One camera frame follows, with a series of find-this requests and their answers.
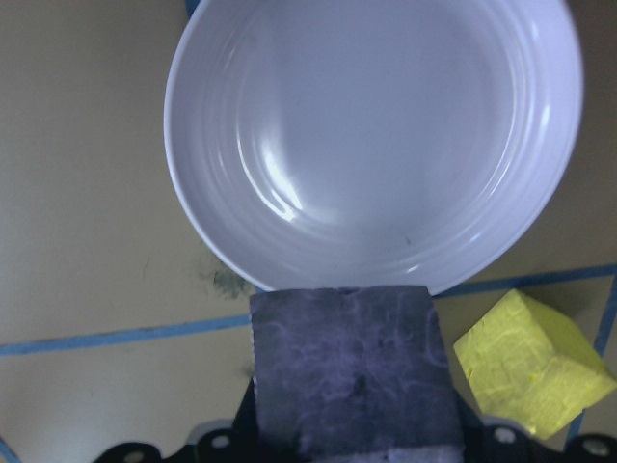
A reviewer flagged yellow foam block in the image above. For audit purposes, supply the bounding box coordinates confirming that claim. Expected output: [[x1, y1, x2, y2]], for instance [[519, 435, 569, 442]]
[[451, 287, 617, 441]]

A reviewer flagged purple foam block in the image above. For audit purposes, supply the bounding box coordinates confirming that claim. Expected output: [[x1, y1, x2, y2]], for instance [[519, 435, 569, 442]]
[[248, 285, 467, 463]]

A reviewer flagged purple round plate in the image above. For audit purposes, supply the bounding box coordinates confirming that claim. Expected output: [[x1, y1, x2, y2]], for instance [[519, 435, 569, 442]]
[[162, 0, 585, 296]]

